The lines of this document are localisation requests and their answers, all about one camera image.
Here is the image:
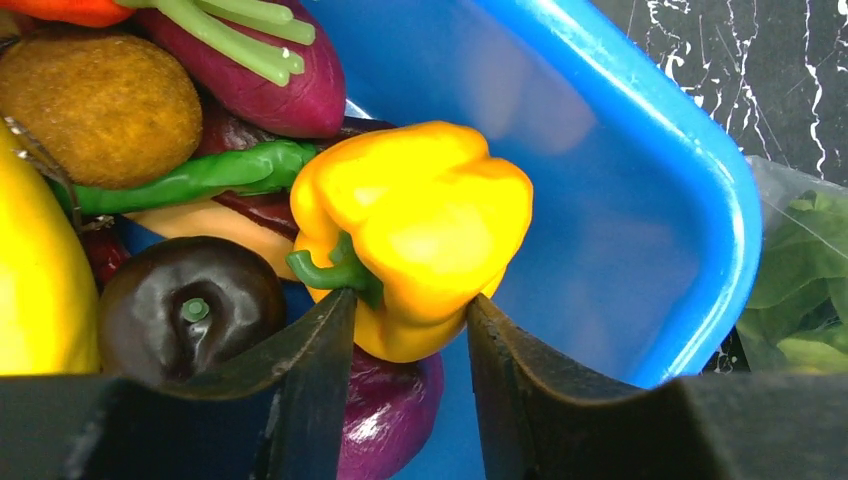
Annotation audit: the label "yellow bell pepper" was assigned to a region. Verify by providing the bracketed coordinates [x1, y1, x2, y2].
[287, 121, 533, 363]

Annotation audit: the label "orange carrot green stems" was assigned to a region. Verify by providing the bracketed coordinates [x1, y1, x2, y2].
[1, 0, 316, 86]

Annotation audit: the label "purple sweet potato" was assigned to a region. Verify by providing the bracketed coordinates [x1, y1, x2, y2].
[133, 1, 346, 138]

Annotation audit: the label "blue plastic basket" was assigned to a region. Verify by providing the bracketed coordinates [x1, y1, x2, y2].
[298, 0, 764, 480]

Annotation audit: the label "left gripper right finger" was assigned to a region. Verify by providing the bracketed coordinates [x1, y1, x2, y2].
[466, 296, 847, 479]

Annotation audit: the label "brown kiwi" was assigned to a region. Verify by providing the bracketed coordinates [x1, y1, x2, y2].
[1, 25, 203, 189]

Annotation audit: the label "green chili pepper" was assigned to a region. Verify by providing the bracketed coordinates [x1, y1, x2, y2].
[74, 140, 317, 215]

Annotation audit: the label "large yellow fruit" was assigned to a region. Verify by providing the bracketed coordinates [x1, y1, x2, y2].
[1, 127, 100, 375]

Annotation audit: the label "green leaf vegetable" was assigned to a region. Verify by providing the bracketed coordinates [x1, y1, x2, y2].
[735, 190, 848, 376]

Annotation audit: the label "clear zip top bag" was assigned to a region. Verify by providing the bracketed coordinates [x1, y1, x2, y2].
[702, 155, 848, 376]

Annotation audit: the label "purple red onion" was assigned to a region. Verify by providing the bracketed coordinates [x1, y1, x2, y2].
[337, 347, 444, 479]

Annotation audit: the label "dark purple plum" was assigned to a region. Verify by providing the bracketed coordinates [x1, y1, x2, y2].
[98, 236, 287, 385]

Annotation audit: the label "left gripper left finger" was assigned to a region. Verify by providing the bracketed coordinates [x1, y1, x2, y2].
[1, 290, 356, 479]

